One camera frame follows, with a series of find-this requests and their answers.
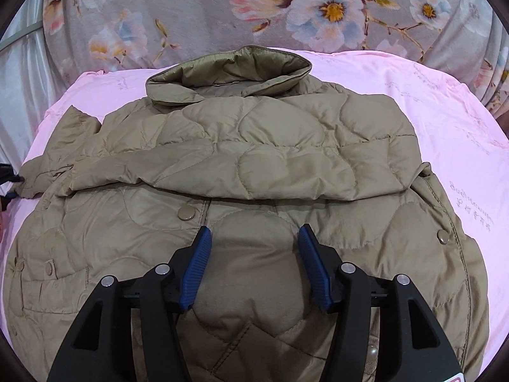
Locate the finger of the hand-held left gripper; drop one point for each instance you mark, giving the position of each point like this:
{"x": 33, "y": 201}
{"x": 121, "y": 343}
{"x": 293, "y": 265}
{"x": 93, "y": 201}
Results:
{"x": 6, "y": 175}

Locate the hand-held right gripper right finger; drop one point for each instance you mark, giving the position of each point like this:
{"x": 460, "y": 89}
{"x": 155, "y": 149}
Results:
{"x": 313, "y": 264}

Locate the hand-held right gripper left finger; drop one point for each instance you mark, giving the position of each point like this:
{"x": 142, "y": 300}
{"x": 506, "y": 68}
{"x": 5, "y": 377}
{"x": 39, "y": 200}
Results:
{"x": 195, "y": 270}

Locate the tan quilted jacket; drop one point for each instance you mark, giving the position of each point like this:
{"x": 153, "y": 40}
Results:
{"x": 278, "y": 159}

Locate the white pleated curtain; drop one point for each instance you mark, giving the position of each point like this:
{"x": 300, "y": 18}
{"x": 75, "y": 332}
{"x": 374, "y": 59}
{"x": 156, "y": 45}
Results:
{"x": 24, "y": 87}

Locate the grey bar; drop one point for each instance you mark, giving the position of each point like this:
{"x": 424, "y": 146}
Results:
{"x": 20, "y": 34}

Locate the pink bed sheet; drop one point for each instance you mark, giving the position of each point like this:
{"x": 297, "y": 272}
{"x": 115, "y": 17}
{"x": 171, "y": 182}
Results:
{"x": 457, "y": 147}

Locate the grey floral blanket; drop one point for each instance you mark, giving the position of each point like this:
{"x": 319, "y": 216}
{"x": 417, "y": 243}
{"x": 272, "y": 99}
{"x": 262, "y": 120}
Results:
{"x": 199, "y": 8}

